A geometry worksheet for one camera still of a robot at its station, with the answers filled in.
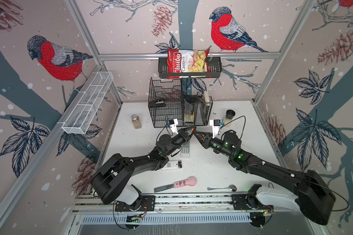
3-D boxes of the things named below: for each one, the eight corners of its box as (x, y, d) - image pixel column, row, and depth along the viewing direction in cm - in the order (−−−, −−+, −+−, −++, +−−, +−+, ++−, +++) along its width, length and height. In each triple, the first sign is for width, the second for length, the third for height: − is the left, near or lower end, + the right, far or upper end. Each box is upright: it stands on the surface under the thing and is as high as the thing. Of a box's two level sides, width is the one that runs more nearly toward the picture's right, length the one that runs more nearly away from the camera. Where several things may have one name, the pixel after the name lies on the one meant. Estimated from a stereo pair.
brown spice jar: (134, 128, 105) (130, 119, 98) (135, 123, 109) (131, 114, 101) (141, 128, 105) (137, 119, 98) (142, 123, 109) (139, 114, 101)
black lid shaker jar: (223, 126, 106) (228, 115, 97) (222, 120, 110) (226, 109, 101) (231, 126, 106) (236, 115, 97) (229, 120, 110) (234, 109, 101)
